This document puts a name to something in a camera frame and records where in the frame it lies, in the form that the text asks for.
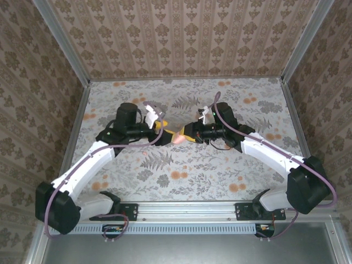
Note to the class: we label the pink earbud charging case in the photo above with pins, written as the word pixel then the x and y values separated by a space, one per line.
pixel 178 138

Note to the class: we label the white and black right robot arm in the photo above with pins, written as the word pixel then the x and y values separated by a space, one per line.
pixel 275 156

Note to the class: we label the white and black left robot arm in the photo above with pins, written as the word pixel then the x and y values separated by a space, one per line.
pixel 82 167

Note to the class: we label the floral patterned table cover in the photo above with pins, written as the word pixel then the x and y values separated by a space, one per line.
pixel 192 170

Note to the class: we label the small electronics board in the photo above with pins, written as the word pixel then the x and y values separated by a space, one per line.
pixel 112 230
pixel 265 230

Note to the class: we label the sheet metal panel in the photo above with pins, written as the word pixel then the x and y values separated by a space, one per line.
pixel 192 250

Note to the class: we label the thin aluminium table edge rail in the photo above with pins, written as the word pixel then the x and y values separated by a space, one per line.
pixel 192 79

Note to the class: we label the aluminium frame post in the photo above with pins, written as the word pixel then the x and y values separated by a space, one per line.
pixel 305 41
pixel 65 44

